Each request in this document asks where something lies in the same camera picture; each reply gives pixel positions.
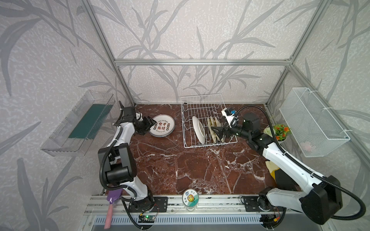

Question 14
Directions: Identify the left circuit board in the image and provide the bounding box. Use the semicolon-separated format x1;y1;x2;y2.
138;213;158;223

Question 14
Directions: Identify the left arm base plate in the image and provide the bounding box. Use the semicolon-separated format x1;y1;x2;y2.
128;196;168;213

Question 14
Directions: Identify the tan woven plate right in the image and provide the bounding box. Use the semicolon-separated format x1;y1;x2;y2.
215;117;223;127

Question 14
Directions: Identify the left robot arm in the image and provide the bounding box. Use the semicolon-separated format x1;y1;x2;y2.
98;105;157;205

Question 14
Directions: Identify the aluminium front rail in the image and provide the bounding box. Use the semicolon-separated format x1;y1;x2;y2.
84;194;283;216

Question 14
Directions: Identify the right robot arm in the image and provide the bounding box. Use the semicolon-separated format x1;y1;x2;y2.
211;111;343;225

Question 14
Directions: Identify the green woven plate middle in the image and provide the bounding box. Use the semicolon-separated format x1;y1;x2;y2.
209;117;220;143

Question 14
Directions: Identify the clear plastic wall shelf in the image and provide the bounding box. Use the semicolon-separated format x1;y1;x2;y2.
40;90;115;157

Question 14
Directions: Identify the green woven plate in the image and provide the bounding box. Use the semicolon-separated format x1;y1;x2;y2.
209;117;220;143
207;117;217;143

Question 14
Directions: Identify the yellow black rubber glove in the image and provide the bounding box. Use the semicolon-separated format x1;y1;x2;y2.
266;161;301;192

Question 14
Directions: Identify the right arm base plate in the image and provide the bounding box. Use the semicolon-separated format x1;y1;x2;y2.
240;195;284;213

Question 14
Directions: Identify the green sponge mat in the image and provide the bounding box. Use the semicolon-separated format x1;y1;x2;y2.
69;104;113;140

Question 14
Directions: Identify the purple pink brush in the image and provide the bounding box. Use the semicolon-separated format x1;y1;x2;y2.
104;189;122;230

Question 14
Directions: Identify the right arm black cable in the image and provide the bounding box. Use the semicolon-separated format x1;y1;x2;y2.
231;104;367;221

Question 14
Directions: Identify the white wire dish rack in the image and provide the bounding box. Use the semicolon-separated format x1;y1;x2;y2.
180;93;238;148

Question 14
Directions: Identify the white mesh wall basket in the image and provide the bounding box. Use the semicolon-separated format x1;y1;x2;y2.
279;88;350;157

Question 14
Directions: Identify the potted artificial flower plant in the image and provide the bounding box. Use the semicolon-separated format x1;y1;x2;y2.
263;124;291;142

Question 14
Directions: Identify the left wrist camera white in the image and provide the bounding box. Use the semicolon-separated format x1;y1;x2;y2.
136;112;143;121

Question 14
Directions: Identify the green woven plate left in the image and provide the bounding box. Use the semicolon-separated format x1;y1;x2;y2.
207;117;217;143

